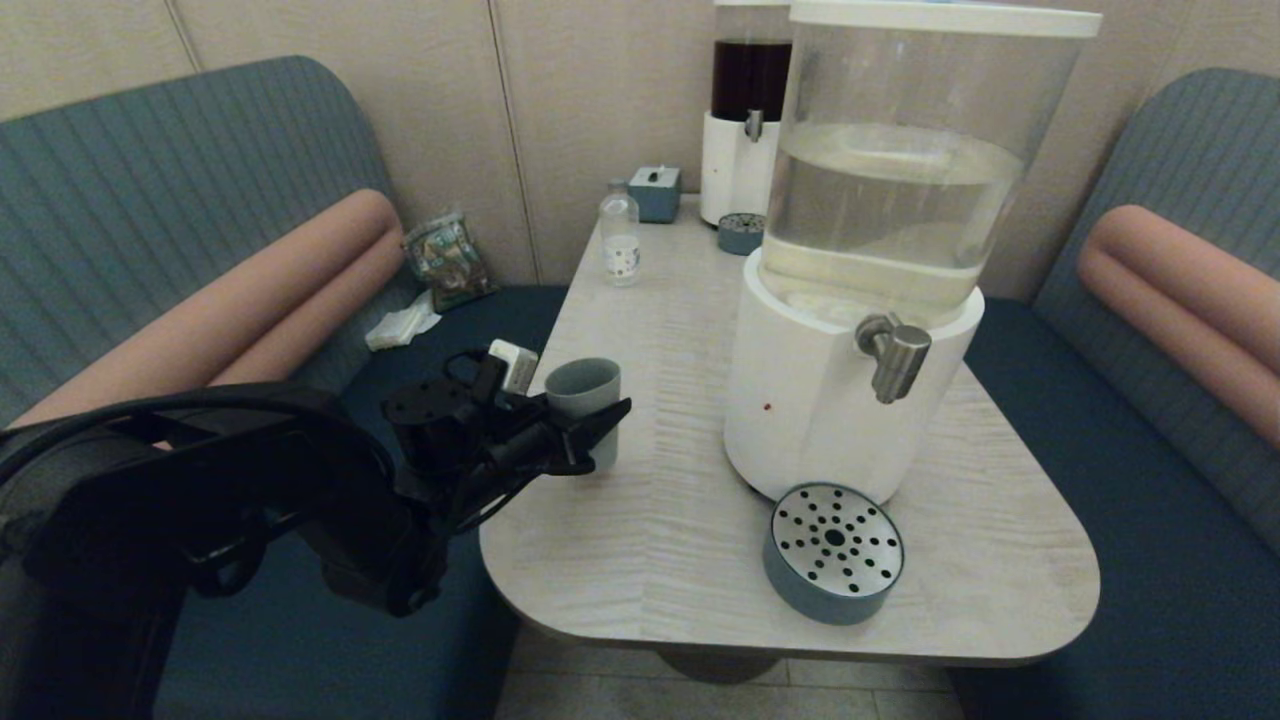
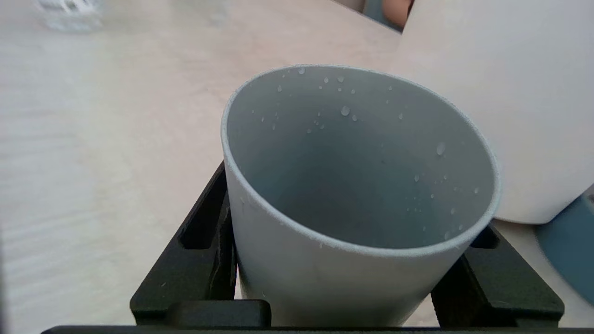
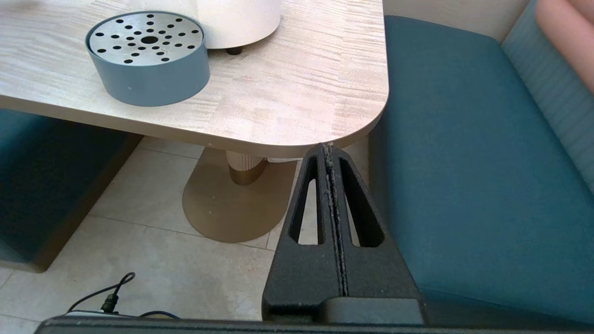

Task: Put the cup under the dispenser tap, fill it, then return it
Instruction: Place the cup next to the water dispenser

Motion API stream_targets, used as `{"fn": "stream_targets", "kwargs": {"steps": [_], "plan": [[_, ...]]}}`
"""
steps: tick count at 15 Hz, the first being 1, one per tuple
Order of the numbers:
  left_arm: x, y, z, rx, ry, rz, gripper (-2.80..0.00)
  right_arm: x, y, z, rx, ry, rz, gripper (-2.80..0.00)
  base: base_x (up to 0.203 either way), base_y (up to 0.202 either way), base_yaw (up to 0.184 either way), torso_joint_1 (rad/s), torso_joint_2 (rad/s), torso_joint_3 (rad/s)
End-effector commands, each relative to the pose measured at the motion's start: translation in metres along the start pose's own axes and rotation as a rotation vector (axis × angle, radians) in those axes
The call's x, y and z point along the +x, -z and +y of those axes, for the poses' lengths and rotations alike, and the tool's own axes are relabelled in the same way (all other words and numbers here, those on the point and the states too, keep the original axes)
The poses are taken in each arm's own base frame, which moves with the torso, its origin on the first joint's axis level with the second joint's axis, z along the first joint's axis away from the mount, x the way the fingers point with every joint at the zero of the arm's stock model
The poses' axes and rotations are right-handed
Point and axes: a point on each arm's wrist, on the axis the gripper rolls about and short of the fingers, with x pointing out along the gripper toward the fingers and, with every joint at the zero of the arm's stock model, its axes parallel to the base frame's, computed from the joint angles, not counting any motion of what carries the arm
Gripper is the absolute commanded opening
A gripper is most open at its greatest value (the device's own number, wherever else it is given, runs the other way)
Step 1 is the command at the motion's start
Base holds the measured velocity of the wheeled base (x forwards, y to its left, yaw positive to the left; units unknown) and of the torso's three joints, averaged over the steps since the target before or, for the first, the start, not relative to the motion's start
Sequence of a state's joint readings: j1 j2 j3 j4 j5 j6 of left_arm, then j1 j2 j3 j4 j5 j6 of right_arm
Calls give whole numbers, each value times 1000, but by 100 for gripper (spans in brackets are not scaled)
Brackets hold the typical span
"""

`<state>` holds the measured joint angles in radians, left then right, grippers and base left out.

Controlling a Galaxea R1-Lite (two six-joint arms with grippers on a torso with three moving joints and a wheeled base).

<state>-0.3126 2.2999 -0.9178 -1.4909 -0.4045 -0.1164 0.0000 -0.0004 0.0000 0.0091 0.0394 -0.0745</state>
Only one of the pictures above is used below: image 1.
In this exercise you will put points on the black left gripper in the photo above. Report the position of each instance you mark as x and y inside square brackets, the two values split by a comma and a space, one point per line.
[520, 445]

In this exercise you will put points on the grey-blue plastic cup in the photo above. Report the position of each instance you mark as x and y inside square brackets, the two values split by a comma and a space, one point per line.
[590, 395]

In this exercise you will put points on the metal water dispenser tap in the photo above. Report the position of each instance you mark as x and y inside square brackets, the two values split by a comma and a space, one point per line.
[895, 355]

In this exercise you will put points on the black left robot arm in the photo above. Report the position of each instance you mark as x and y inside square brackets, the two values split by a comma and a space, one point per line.
[200, 500]

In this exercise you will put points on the small clear plastic bottle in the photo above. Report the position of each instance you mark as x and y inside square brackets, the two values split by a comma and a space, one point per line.
[620, 248]

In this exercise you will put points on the crumpled white napkin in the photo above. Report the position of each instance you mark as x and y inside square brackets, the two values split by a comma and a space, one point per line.
[400, 327]

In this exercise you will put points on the crumpled snack bag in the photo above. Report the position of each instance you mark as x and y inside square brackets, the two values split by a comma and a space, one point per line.
[450, 262]

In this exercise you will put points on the blue tissue box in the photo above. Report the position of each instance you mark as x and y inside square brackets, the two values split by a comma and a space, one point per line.
[655, 197]

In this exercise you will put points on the clear water dispenser white base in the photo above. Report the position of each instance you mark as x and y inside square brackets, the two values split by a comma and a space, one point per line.
[800, 400]

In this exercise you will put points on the small round blue drip tray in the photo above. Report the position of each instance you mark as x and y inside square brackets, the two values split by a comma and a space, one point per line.
[740, 238]

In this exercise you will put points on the dark drink dispenser white base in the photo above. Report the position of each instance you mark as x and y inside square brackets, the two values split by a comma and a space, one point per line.
[730, 170]

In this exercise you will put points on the round blue perforated drip tray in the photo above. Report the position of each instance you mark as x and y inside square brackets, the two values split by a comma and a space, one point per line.
[832, 592]

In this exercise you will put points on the pink bolster cushion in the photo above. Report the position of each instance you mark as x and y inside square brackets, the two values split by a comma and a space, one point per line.
[250, 310]
[1180, 290]

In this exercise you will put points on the small metal drink dispenser tap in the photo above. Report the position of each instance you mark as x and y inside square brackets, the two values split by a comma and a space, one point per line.
[754, 127]

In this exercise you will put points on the white water dispenser lid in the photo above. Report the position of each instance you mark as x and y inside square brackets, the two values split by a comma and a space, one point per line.
[940, 20]

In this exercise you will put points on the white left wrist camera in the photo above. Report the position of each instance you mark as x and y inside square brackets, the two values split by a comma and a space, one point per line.
[515, 367]

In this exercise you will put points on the table pedestal base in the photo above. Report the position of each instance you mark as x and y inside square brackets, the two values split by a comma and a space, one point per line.
[715, 665]

